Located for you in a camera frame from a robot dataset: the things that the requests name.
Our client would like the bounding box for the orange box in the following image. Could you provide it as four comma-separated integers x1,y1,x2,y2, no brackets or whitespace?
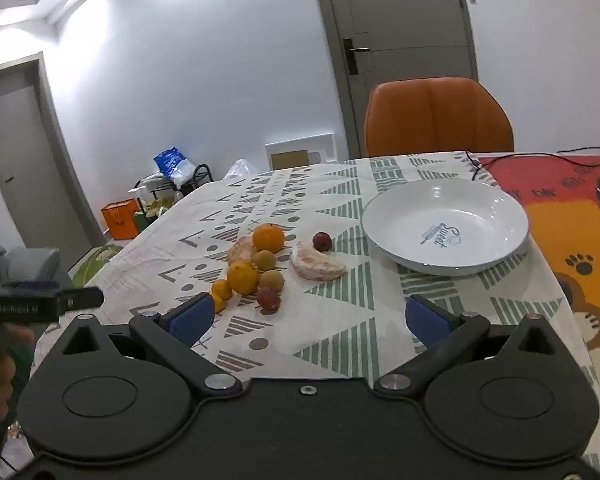
101,199,142,240

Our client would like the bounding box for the plain grey door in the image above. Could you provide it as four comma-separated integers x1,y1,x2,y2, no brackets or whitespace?
0,52,104,249

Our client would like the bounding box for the grey door with lock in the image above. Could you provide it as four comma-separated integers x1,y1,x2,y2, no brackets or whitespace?
307,0,481,162

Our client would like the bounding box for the white round plate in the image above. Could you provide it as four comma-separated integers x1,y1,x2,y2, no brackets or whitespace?
361,178,531,277

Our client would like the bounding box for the grey sofa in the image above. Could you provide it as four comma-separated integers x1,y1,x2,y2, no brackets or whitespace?
0,220,74,287

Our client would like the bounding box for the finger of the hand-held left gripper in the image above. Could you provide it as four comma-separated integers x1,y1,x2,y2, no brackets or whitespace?
57,287,105,312

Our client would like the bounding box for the patterned white green tablecloth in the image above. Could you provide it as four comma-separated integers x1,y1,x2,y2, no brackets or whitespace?
30,152,600,480

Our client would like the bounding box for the black door lock handle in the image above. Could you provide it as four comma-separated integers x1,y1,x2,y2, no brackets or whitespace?
342,37,371,75

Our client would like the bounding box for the large orange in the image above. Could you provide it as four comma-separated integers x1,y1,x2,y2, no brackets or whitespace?
251,223,286,254

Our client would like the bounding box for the green floor mat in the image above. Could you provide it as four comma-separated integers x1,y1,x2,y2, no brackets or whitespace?
72,244,127,287

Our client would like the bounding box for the blue white plastic bag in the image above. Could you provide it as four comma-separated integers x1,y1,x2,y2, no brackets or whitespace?
153,147,197,186

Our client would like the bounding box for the orange leather chair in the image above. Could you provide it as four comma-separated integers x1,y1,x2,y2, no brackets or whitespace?
364,77,515,159

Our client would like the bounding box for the orange cartoon mat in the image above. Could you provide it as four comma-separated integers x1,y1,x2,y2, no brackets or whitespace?
477,152,600,407

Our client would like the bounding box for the medium orange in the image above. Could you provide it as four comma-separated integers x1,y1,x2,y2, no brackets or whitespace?
226,261,260,295

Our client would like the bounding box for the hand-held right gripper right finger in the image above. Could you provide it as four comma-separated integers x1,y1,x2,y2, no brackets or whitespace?
374,294,569,401

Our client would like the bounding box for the black wire rack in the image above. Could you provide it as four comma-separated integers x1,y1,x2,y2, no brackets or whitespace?
192,163,215,194

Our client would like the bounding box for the peeled pomelo segment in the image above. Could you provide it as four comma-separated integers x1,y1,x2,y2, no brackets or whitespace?
289,245,347,281
226,237,258,266

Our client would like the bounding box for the clear plastic bag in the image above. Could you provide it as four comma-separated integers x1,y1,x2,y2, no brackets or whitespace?
223,159,257,181

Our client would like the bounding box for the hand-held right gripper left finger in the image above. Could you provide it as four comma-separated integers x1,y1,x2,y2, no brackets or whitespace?
55,293,244,401

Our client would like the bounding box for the black cable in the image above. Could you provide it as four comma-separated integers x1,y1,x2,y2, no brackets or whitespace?
466,145,600,182

